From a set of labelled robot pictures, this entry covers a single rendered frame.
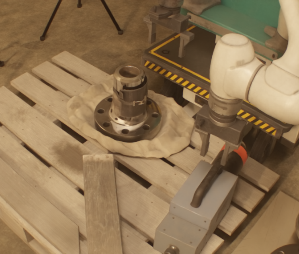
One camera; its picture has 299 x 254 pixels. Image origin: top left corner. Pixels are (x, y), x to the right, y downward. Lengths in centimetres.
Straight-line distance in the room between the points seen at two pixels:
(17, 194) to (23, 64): 106
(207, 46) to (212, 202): 85
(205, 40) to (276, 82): 107
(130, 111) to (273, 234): 72
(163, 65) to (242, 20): 38
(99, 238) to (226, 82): 60
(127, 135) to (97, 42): 100
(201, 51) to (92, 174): 76
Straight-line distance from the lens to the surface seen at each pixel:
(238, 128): 121
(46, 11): 301
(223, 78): 109
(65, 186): 162
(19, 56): 256
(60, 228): 148
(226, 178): 146
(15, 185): 162
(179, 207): 137
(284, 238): 174
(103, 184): 151
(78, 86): 203
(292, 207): 185
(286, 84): 103
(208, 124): 123
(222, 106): 115
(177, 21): 155
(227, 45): 106
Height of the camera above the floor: 137
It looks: 43 degrees down
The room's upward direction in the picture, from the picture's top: 3 degrees clockwise
